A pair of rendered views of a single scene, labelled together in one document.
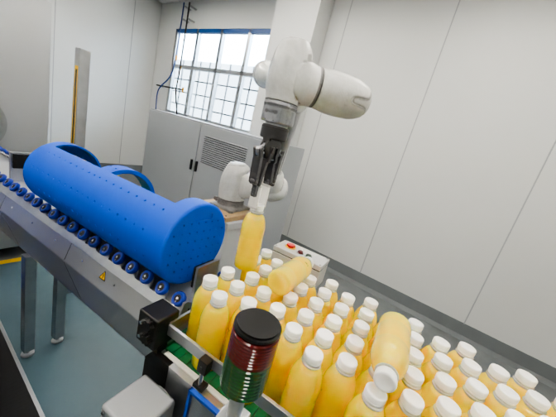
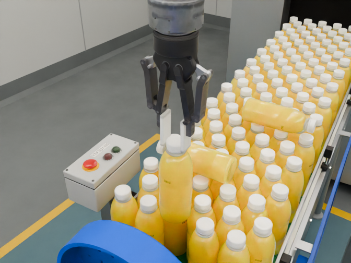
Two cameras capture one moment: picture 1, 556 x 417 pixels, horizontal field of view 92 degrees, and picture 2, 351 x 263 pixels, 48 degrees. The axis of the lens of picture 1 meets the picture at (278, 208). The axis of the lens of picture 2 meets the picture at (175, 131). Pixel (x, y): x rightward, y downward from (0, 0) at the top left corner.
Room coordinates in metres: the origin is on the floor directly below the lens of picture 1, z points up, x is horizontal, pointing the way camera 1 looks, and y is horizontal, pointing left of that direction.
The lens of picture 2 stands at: (0.71, 0.68, 1.73)
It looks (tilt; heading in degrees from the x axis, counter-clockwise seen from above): 34 degrees down; 274
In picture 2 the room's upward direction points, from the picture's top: straight up
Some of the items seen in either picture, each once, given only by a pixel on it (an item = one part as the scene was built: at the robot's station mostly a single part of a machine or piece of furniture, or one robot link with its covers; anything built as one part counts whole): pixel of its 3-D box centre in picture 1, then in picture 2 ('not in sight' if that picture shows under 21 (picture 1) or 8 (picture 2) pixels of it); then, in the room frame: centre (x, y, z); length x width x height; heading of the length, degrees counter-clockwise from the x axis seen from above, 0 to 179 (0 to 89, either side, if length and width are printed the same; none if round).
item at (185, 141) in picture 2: (255, 196); (185, 134); (0.73, 0.07, 1.32); 0.03 x 0.01 x 0.07; 64
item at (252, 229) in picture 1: (251, 238); (175, 181); (0.75, 0.06, 1.18); 0.07 x 0.07 x 0.19
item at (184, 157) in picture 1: (207, 184); not in sight; (3.28, 0.94, 0.72); 2.15 x 0.54 x 1.45; 58
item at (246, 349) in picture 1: (253, 340); not in sight; (0.30, -0.01, 1.23); 0.06 x 0.06 x 0.04
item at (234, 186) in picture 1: (236, 180); not in sight; (1.55, 0.28, 1.19); 0.18 x 0.16 x 0.22; 105
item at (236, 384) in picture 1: (246, 367); not in sight; (0.30, -0.01, 1.18); 0.06 x 0.06 x 0.05
